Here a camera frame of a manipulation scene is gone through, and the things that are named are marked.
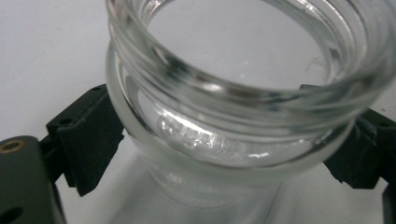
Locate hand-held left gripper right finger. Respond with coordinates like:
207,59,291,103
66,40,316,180
322,106,396,190

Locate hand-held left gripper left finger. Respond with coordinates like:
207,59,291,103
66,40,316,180
39,83,126,198

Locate clear glass jar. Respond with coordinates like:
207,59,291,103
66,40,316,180
104,0,396,224

